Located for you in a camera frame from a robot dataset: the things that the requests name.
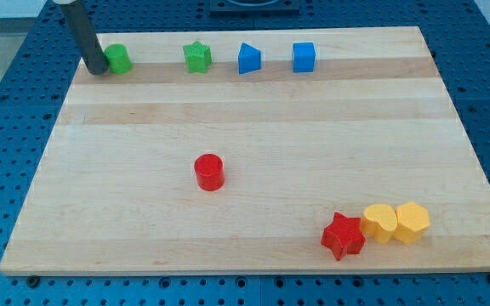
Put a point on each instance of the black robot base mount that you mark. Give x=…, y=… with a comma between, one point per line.
x=227, y=7

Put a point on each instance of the light wooden board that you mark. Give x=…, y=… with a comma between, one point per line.
x=115, y=192

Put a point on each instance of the blue perforated table mat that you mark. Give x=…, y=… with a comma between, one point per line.
x=34, y=86

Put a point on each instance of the yellow heart block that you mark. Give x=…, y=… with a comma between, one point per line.
x=379, y=221

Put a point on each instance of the yellow hexagon block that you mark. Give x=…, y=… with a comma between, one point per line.
x=413, y=220

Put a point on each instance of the green cylinder block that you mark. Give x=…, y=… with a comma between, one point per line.
x=118, y=59

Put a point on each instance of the red star block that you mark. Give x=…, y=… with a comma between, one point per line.
x=343, y=236

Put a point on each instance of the green star block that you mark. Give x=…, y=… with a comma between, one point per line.
x=198, y=57

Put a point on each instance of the blue cube block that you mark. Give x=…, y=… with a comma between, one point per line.
x=304, y=57

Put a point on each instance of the blue triangular prism block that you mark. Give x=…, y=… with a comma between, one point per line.
x=249, y=59

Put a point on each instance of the red cylinder block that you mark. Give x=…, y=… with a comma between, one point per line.
x=209, y=170

